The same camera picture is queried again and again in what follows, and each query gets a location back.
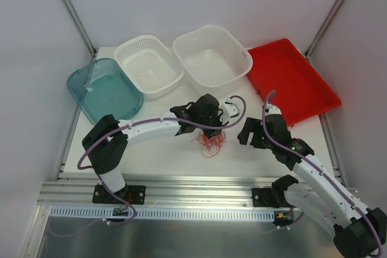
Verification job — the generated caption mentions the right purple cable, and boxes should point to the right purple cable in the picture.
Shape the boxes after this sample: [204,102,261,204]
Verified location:
[262,89,382,257]

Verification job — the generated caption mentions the white plastic tub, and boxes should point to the white plastic tub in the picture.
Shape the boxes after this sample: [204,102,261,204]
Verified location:
[172,25,253,97]

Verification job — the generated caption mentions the aluminium frame post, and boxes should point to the aluminium frame post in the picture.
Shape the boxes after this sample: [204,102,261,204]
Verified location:
[61,0,97,57]
[304,0,346,60]

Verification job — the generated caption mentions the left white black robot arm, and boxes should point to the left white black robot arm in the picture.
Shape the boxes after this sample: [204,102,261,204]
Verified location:
[81,94,239,205]

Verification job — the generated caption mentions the left aluminium frame post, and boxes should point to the left aluminium frame post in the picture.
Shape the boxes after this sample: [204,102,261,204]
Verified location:
[61,0,97,57]

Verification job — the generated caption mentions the right aluminium frame post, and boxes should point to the right aluminium frame post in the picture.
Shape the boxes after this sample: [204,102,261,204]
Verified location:
[304,0,346,60]

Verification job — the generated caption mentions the orange thin wires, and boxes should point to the orange thin wires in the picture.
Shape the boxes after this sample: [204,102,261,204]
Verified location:
[190,129,227,160]

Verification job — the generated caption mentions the red plastic tray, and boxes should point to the red plastic tray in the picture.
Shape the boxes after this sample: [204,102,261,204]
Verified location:
[247,39,342,126]

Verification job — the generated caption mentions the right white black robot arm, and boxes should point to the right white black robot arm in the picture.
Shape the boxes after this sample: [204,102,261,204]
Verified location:
[237,114,386,257]

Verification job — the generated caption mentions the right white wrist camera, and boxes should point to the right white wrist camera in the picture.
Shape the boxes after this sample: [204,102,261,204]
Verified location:
[262,103,282,116]

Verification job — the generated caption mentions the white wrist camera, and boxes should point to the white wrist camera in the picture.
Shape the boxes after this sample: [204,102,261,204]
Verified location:
[262,103,282,116]
[219,97,241,124]

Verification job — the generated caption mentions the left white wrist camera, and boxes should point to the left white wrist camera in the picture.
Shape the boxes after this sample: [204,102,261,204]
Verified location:
[219,97,241,124]

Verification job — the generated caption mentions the aluminium mounting rail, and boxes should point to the aluminium mounting rail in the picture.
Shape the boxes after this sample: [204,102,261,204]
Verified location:
[37,174,277,208]

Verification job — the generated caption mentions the teal transparent plastic tub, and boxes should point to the teal transparent plastic tub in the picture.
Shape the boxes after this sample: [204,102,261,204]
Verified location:
[67,58,144,125]

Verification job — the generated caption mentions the white slotted cable duct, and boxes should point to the white slotted cable duct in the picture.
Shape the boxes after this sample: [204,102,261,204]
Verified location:
[50,205,275,222]

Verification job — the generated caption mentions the white perforated plastic basket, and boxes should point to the white perforated plastic basket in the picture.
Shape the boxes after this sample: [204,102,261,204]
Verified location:
[114,35,184,99]

